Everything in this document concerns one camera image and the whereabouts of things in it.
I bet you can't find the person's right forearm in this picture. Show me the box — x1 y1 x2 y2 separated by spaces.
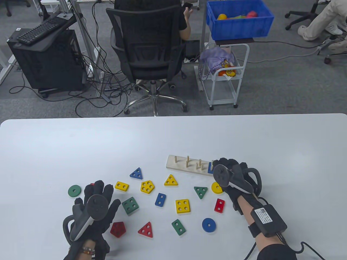
236 194 298 260

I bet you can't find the person's left hand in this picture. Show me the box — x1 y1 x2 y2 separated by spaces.
72 180 121 245

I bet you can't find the yellow pentagon block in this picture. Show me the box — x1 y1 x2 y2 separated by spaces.
140 180 155 194

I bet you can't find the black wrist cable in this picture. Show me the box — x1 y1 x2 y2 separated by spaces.
244 233 330 260

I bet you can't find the black keyboard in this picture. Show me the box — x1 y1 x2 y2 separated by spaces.
16 16 69 45

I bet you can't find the black chair base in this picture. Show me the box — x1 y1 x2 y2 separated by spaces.
5 0 31 17
317 38 347 64

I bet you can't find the white step stool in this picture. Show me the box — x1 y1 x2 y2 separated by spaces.
40 0 60 13

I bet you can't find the orange plush toy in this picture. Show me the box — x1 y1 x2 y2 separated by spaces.
218 61 236 79

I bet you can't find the purple drawstring bag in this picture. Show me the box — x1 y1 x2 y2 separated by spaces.
199 46 235 81

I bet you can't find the wooden post board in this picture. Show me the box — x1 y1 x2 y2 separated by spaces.
166 155 214 177

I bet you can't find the tangle of black cables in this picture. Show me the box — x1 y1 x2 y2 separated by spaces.
9 0 136 118

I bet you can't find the green triangle block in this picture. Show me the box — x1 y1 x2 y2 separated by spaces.
194 187 208 200

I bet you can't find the red triangle block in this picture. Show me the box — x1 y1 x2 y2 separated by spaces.
138 222 153 238

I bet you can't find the black white hand controller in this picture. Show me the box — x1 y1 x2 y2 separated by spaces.
213 164 262 195
63 194 108 242

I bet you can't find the green ring block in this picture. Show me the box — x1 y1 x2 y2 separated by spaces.
68 185 82 198

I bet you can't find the black swivel chair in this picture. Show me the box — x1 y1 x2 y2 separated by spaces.
285 0 345 35

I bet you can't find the blue ring block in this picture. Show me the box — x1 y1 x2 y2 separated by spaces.
202 218 216 233

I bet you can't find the white floor cable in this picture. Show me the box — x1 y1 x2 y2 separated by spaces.
243 45 326 63

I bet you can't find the blue plastic crate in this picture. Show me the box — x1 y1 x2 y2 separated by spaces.
205 0 274 41

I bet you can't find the white rolling cart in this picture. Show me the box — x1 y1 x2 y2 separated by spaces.
195 42 250 111

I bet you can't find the black computer tower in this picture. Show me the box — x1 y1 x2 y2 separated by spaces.
7 28 88 94

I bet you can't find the person's left forearm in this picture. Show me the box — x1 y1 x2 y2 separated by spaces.
64 238 110 260

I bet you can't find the red pentagon block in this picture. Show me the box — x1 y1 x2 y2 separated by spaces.
110 222 127 238

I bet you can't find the white desk frame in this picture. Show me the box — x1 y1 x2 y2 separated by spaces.
66 0 103 98
0 49 17 85

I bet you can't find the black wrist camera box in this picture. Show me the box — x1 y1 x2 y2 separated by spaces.
248 205 288 238

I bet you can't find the green square block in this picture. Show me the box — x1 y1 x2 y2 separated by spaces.
121 197 139 215

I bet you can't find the yellow square block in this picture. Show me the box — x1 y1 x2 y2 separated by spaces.
175 199 190 213

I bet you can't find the black mesh office chair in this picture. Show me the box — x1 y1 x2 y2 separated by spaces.
105 5 188 117

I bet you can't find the green rectangle block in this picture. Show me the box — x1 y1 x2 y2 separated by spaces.
171 219 186 236

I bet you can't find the person's right hand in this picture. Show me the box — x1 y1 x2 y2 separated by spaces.
211 158 262 216

